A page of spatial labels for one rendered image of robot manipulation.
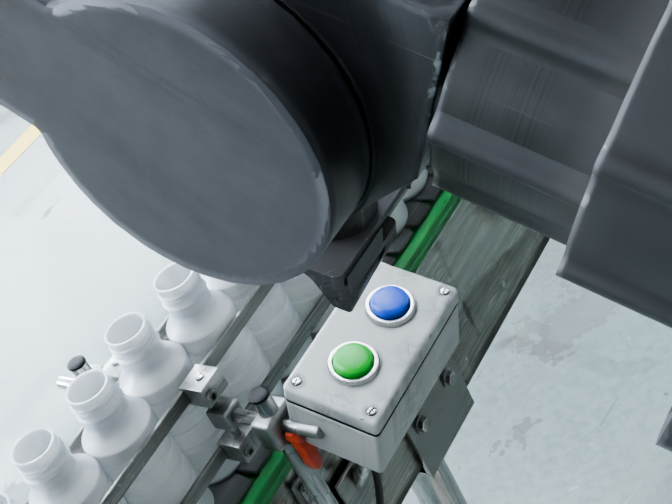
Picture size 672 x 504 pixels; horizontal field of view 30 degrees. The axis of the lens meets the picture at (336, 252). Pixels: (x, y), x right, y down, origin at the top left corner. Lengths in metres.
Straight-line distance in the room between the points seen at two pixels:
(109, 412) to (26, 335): 2.38
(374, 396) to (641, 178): 0.70
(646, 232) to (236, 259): 0.09
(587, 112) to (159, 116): 0.09
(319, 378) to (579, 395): 1.50
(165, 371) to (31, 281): 2.53
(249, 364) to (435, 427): 0.26
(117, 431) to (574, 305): 1.70
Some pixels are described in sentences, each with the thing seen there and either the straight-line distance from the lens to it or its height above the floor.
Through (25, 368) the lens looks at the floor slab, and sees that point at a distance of 3.22.
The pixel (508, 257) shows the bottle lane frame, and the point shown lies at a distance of 1.34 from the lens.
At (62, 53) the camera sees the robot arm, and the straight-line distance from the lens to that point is 0.27.
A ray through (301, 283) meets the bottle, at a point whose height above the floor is 1.06.
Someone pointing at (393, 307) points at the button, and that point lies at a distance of 0.95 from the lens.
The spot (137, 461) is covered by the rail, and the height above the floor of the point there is 1.11.
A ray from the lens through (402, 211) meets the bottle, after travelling 1.21.
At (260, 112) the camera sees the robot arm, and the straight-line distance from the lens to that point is 0.24.
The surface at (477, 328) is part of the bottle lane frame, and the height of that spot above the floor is 0.85.
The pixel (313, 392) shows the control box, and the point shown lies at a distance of 0.92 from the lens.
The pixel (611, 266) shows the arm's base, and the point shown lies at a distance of 0.24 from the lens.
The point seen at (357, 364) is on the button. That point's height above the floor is 1.12.
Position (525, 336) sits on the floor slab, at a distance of 2.54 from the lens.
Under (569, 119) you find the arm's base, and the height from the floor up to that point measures 1.58.
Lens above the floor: 1.71
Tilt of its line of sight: 35 degrees down
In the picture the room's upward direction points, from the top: 28 degrees counter-clockwise
